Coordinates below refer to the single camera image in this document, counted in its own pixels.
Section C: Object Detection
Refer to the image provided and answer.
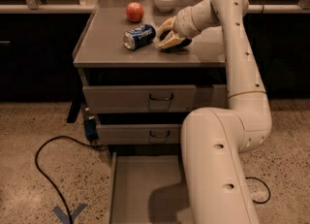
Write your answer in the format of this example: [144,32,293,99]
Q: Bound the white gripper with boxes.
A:
[157,7,201,49]

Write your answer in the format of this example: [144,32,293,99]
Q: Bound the dark green sponge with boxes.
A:
[159,31,192,50]

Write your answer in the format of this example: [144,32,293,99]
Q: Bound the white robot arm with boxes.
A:
[157,0,272,224]

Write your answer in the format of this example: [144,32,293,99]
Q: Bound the grey drawer cabinet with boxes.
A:
[74,0,226,155]

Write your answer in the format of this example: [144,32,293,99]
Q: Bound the grey top drawer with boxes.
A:
[83,84,227,113]

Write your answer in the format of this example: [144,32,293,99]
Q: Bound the grey drawer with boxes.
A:
[83,84,227,113]
[97,124,180,144]
[107,154,194,224]

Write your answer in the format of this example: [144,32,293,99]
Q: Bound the grey middle drawer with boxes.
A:
[97,124,180,144]

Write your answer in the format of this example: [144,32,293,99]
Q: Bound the dark background counter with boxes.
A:
[0,13,310,102]

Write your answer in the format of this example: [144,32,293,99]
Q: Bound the grey bottom drawer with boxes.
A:
[107,154,194,224]

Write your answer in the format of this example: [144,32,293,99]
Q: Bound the blue Pepsi can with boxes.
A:
[123,24,156,50]

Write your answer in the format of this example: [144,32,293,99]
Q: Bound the red apple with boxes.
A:
[126,2,144,22]

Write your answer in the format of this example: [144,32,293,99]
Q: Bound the blue power adapter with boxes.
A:
[83,118,99,142]

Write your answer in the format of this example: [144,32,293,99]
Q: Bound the blue tape floor mark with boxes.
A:
[53,203,87,224]

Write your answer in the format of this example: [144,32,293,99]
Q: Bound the black cable right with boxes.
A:
[245,176,271,205]

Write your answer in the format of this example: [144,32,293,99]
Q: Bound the black cable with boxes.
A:
[34,135,107,224]
[245,176,271,205]

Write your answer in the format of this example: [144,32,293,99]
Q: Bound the black cable left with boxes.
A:
[34,135,107,224]

